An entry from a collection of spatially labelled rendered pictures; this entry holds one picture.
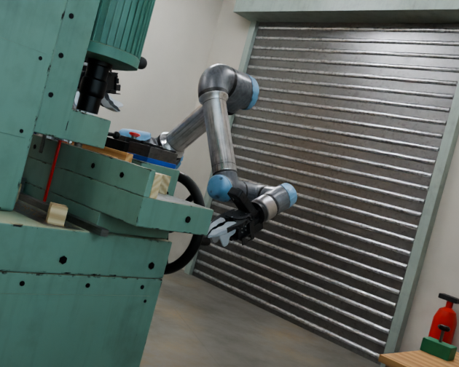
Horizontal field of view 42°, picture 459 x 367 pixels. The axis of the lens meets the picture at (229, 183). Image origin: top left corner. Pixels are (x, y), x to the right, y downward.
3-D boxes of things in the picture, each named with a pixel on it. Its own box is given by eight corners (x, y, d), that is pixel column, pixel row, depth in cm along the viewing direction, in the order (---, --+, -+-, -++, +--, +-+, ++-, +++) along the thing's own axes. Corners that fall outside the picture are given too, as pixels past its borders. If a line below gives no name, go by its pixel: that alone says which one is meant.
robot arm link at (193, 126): (130, 146, 226) (229, 57, 198) (160, 154, 237) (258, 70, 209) (137, 173, 221) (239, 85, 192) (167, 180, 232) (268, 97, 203)
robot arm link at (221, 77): (208, 48, 189) (230, 192, 172) (232, 59, 197) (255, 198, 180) (183, 65, 196) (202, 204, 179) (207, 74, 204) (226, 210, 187)
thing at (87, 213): (167, 239, 140) (172, 223, 139) (95, 231, 124) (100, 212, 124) (71, 200, 166) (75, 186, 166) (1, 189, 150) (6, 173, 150)
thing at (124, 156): (125, 183, 139) (133, 154, 139) (119, 182, 138) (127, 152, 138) (72, 165, 154) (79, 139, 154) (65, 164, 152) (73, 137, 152)
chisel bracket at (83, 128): (103, 155, 141) (111, 120, 141) (52, 143, 131) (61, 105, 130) (84, 150, 146) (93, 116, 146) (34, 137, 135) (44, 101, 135)
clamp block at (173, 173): (173, 204, 154) (181, 170, 154) (132, 197, 143) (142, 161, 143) (136, 192, 163) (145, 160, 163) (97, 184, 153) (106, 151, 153)
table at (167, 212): (235, 239, 139) (242, 215, 139) (136, 226, 116) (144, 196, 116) (85, 185, 178) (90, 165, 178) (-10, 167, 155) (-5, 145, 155)
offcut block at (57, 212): (61, 223, 122) (66, 204, 122) (63, 226, 118) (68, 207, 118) (45, 220, 121) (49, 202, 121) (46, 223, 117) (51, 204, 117)
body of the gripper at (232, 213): (242, 247, 168) (269, 229, 176) (239, 219, 165) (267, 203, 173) (222, 239, 173) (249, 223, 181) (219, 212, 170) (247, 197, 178)
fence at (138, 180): (149, 197, 117) (156, 170, 117) (143, 196, 116) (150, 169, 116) (1, 146, 156) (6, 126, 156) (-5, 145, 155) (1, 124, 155)
